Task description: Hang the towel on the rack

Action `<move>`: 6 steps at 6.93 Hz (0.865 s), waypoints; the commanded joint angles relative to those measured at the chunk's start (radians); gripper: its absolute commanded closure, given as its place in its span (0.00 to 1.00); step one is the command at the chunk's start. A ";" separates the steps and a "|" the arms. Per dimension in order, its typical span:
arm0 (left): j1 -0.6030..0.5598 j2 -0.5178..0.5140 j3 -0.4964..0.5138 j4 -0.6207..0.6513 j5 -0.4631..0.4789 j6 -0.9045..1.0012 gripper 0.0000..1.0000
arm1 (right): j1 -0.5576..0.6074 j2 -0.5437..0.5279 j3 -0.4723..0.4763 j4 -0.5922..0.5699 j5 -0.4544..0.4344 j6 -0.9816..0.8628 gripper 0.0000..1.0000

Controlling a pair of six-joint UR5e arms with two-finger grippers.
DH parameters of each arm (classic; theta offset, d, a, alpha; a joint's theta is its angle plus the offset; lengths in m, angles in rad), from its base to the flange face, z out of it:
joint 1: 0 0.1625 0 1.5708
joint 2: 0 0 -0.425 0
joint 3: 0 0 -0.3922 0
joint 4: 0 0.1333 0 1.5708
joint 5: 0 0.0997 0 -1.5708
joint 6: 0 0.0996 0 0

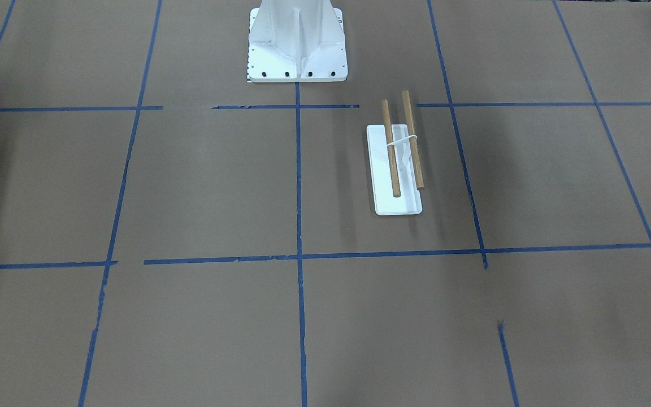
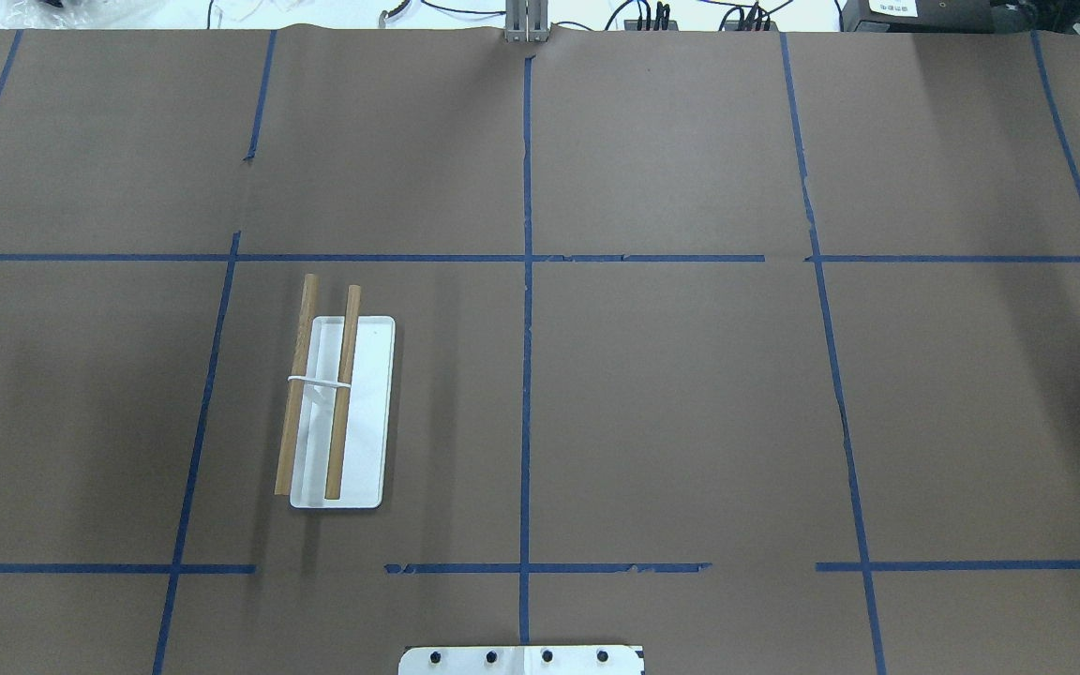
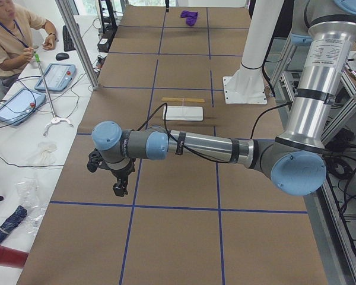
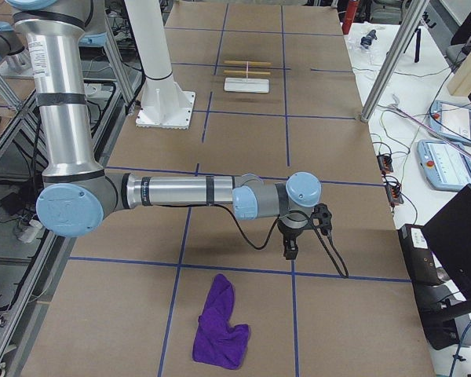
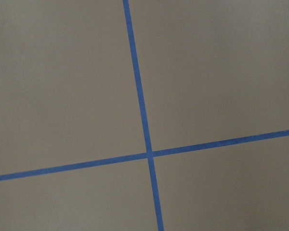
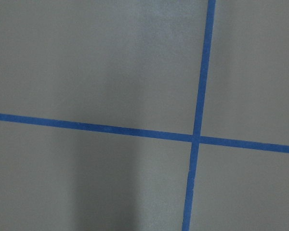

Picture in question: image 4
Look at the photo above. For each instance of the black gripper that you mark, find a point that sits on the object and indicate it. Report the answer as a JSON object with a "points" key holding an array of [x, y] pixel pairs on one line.
{"points": [[290, 234]]}

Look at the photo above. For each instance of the purple towel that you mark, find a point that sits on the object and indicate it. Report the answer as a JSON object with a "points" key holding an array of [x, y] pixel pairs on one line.
{"points": [[217, 342]]}

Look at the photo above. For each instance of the white wooden towel rack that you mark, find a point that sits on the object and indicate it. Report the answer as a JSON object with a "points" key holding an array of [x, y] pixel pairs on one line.
{"points": [[242, 78]]}

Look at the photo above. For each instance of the black computer box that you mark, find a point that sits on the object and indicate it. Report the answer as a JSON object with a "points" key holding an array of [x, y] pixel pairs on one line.
{"points": [[418, 257]]}

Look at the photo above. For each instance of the black monitor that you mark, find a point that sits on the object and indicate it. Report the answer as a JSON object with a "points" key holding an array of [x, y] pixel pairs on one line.
{"points": [[448, 236]]}

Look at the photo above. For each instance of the near teach pendant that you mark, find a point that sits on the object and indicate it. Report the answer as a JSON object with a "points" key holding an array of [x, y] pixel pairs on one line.
{"points": [[445, 168]]}

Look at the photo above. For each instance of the teach pendant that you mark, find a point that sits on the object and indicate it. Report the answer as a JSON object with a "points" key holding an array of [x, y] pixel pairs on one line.
{"points": [[445, 168], [452, 121]]}

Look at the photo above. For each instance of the far teach pendant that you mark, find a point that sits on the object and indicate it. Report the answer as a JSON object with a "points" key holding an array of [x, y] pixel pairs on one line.
{"points": [[452, 121]]}

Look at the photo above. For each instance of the red bottle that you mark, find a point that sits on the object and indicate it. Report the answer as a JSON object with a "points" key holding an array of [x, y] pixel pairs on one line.
{"points": [[350, 12]]}

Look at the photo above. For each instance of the white pedestal column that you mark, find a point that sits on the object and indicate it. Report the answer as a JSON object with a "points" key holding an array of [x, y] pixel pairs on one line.
{"points": [[163, 103]]}

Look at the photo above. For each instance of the aluminium frame post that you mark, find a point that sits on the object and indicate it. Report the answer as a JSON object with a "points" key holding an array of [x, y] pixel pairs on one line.
{"points": [[403, 37]]}

